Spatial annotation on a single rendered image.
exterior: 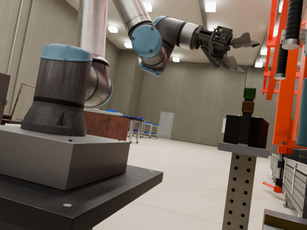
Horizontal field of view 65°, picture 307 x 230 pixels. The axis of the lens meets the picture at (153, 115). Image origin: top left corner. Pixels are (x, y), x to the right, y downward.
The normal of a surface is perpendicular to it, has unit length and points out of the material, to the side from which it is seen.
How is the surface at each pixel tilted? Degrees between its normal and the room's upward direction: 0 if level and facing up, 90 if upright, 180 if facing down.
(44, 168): 90
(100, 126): 90
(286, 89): 90
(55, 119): 70
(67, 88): 90
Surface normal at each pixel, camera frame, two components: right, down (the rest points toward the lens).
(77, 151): 0.95, 0.13
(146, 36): -0.13, -0.01
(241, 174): -0.39, -0.12
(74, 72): 0.64, 0.05
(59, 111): 0.46, -0.33
